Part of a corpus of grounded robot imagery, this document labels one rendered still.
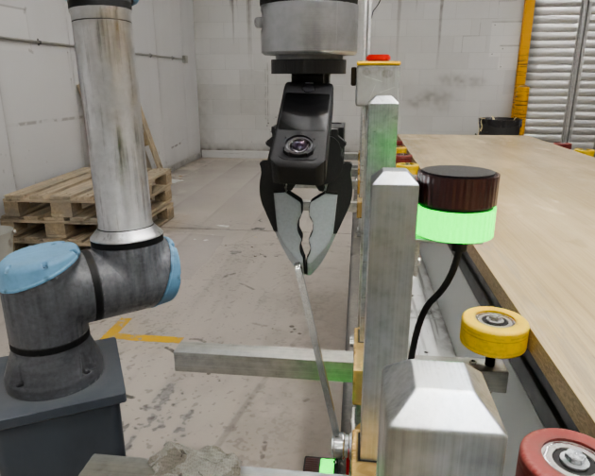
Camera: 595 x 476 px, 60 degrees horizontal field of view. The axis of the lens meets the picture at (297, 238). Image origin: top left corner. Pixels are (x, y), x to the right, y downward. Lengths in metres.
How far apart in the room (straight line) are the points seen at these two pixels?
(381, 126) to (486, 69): 7.67
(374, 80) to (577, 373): 0.52
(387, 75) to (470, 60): 7.38
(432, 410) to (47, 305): 0.96
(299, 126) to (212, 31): 8.02
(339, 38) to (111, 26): 0.67
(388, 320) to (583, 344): 0.32
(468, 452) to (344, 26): 0.38
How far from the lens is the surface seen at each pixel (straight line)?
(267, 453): 1.87
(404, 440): 0.17
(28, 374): 1.14
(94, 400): 1.11
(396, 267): 0.41
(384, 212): 0.39
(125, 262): 1.10
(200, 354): 0.72
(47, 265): 1.06
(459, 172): 0.40
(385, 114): 0.63
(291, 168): 0.41
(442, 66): 8.18
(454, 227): 0.39
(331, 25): 0.48
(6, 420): 1.13
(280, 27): 0.48
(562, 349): 0.67
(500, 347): 0.67
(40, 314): 1.09
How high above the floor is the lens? 1.19
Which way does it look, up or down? 17 degrees down
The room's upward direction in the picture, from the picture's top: straight up
